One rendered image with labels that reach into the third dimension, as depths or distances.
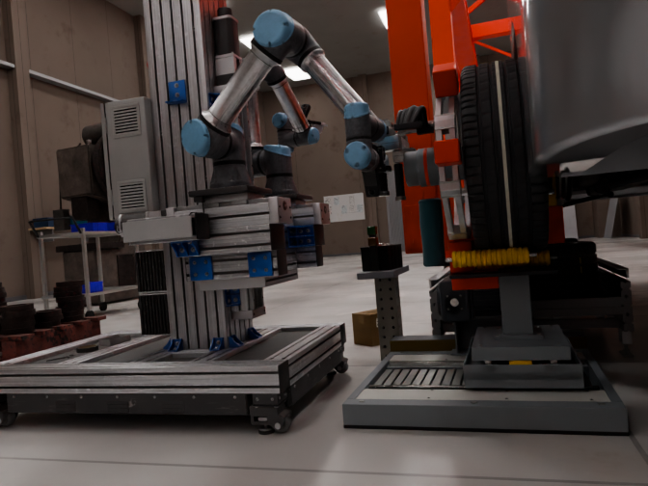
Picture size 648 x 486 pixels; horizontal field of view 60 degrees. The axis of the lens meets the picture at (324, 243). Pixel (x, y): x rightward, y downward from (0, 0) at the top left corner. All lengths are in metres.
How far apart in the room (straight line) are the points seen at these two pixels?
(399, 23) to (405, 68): 0.21
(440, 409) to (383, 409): 0.18
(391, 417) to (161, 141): 1.36
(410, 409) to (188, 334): 0.95
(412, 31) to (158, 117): 1.19
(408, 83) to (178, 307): 1.41
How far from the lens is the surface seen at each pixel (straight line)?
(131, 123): 2.38
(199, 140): 1.88
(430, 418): 1.84
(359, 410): 1.88
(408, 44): 2.73
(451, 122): 1.85
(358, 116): 1.66
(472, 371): 1.94
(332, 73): 1.87
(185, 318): 2.30
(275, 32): 1.80
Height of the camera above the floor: 0.61
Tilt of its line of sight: level
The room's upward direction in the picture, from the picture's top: 5 degrees counter-clockwise
